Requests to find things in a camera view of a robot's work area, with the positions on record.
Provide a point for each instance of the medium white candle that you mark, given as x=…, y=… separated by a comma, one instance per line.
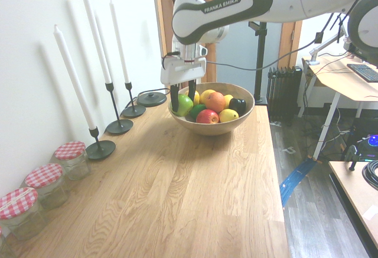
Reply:
x=118, y=39

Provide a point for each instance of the black pole stand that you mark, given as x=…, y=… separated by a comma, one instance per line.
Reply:
x=261, y=63

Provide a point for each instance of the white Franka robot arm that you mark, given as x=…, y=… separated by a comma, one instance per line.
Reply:
x=221, y=7

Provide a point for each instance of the black round kettle base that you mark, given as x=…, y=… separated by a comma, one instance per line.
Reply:
x=152, y=98

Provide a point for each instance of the yellow fruit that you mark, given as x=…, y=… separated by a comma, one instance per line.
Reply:
x=197, y=95

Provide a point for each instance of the black oil radiator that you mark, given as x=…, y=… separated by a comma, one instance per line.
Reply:
x=283, y=92

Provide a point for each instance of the glass jar red checked lid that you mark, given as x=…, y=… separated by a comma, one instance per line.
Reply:
x=44, y=176
x=71, y=151
x=17, y=202

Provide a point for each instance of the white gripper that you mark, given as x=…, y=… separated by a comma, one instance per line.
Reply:
x=183, y=70

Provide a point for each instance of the blue floor tape strip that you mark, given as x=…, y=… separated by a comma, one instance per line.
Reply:
x=296, y=178

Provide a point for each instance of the green apple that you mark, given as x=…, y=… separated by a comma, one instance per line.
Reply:
x=186, y=104

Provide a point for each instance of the dark purple fruit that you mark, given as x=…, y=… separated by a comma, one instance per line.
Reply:
x=237, y=106

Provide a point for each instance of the light wooden side table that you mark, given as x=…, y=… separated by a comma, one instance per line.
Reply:
x=354, y=193

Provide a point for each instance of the green lime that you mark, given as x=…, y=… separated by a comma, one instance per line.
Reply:
x=196, y=111

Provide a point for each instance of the black candle holder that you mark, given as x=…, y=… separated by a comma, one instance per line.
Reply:
x=100, y=150
x=134, y=111
x=119, y=127

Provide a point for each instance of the short white candle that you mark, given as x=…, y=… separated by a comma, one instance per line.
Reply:
x=75, y=78

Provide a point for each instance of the red apple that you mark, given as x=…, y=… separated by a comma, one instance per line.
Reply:
x=207, y=117

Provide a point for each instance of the black keyboard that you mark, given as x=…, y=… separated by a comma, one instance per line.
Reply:
x=364, y=72

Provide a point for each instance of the wooden desk white legs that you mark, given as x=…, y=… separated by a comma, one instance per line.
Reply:
x=339, y=84

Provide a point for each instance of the tall white candle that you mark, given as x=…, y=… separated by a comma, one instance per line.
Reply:
x=95, y=30

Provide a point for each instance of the wooden fruit bowl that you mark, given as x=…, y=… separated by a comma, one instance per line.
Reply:
x=212, y=128

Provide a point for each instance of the yellow lemon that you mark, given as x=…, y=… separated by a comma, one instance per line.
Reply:
x=205, y=95
x=228, y=100
x=228, y=115

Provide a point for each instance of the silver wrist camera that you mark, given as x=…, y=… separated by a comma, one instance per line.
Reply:
x=196, y=50

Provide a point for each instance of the orange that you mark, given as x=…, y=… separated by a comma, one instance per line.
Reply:
x=215, y=101

